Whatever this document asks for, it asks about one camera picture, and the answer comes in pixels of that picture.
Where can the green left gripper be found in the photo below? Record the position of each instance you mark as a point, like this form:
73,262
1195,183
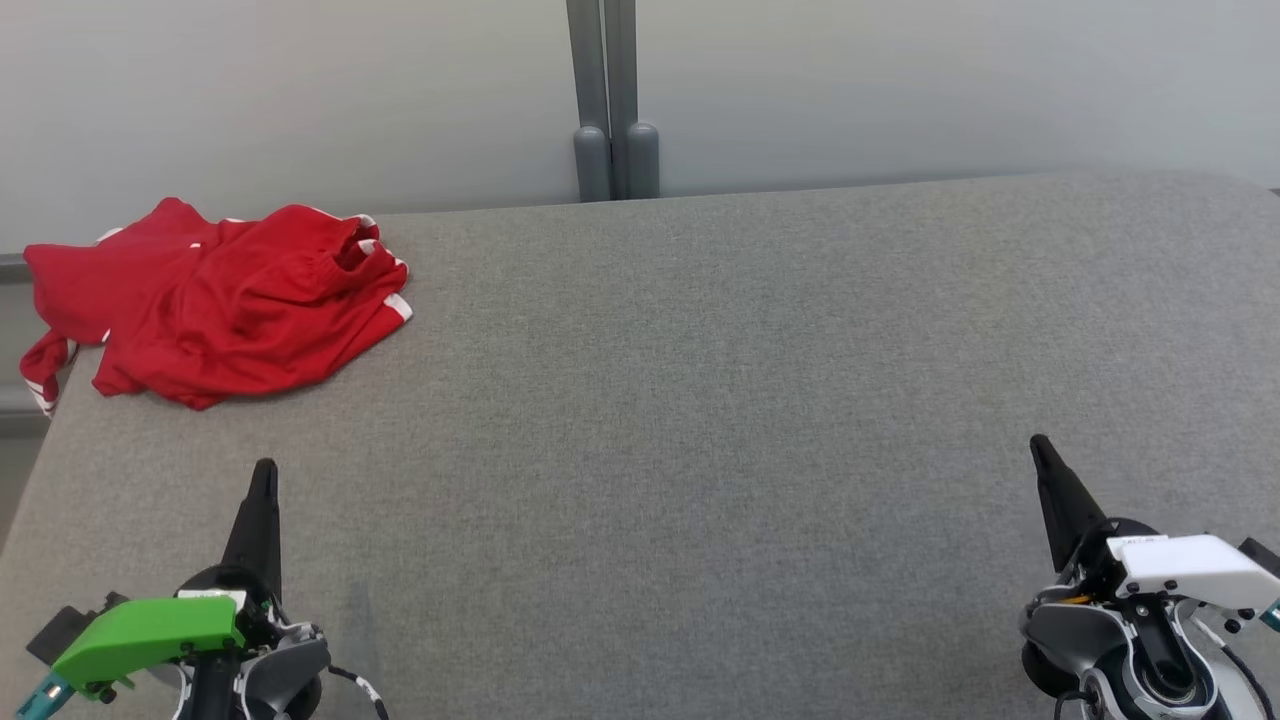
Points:
150,630

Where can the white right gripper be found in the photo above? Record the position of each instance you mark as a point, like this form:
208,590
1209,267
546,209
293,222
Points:
1190,565

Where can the red shorts white trim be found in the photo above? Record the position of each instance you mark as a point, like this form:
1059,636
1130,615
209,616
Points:
260,320

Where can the red white basketball jersey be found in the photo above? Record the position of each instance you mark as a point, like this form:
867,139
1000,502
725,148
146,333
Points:
70,280

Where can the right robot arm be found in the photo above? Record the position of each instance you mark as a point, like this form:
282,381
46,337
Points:
1060,630

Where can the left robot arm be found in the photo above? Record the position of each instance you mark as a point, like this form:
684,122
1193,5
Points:
290,670

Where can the grey metal tube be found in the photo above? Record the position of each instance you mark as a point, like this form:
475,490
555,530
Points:
10,415

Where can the grey baseboard strip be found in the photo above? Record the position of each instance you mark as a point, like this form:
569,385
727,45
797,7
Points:
10,268

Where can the grey fabric sofa cushion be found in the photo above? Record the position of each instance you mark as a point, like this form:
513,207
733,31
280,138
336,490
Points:
700,400

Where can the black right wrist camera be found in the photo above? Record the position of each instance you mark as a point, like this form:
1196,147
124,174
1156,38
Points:
1262,558

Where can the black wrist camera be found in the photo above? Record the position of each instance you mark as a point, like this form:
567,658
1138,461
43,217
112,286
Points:
1262,558
60,630

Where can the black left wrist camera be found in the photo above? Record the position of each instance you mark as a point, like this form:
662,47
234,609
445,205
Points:
60,630

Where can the grey double partition post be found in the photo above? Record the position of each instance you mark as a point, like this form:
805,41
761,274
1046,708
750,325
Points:
590,100

